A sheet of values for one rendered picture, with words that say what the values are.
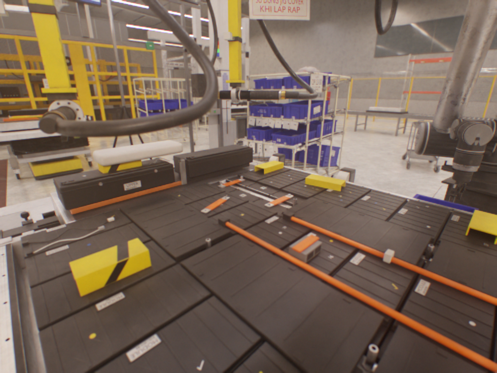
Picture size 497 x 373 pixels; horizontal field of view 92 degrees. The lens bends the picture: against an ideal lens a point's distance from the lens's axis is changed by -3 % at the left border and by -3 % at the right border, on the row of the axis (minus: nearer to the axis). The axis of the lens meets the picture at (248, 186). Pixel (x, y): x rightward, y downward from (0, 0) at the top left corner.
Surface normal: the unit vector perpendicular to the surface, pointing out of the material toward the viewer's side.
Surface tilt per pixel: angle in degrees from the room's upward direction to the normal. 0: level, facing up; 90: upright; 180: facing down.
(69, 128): 81
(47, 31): 90
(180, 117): 73
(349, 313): 0
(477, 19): 109
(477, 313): 0
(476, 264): 0
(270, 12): 90
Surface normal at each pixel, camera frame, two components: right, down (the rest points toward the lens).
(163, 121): 0.54, 0.11
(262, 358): 0.00, -0.94
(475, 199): -0.84, 0.19
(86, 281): 0.68, 0.26
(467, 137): -0.52, 0.32
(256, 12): 0.28, 0.33
